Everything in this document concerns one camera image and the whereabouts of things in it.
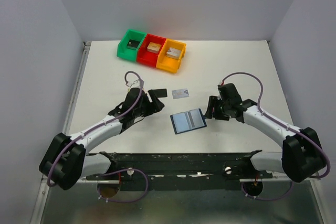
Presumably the grey block in yellow bin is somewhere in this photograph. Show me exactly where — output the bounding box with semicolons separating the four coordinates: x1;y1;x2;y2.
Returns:
166;47;182;59

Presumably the blue card holder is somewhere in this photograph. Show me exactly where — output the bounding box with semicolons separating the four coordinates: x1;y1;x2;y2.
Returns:
170;109;207;134

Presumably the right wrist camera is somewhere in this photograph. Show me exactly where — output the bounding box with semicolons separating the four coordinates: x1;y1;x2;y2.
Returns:
217;85;223;100

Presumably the white silver card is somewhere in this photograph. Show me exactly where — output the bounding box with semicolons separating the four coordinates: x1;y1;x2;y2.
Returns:
172;88;189;99

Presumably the yellow bin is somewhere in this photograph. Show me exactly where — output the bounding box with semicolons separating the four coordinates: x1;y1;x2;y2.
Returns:
156;39;186;73

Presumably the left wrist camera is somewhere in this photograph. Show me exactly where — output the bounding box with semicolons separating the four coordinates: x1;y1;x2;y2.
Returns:
125;79;141;89

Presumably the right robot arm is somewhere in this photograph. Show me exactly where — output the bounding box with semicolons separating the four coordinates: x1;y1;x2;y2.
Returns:
204;83;328;183

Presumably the black VIP card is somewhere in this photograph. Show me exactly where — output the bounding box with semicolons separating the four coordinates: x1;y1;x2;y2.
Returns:
153;89;167;98

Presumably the red bin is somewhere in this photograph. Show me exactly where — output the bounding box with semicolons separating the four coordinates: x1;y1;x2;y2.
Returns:
136;34;166;68

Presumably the green bin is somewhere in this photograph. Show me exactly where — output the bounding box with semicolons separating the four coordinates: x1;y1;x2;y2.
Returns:
117;29;147;62

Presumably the tan block in red bin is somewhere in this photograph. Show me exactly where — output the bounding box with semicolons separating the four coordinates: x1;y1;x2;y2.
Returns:
147;42;161;53

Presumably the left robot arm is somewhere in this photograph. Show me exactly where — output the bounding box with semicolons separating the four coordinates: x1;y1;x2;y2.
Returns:
38;88;167;190

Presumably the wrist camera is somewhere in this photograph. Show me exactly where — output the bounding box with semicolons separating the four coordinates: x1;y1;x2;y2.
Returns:
125;79;141;89
217;85;223;100

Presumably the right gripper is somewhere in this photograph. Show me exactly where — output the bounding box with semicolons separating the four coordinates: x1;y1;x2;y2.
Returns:
204;95;230;121

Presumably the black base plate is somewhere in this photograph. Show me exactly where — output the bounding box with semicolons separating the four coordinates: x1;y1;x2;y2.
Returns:
87;153;272;191

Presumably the dark block in green bin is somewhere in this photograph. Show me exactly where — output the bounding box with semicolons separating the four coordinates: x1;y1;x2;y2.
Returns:
127;39;140;50

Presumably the aluminium rail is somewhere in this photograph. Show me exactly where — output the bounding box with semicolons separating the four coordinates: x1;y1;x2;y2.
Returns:
240;174;321;183

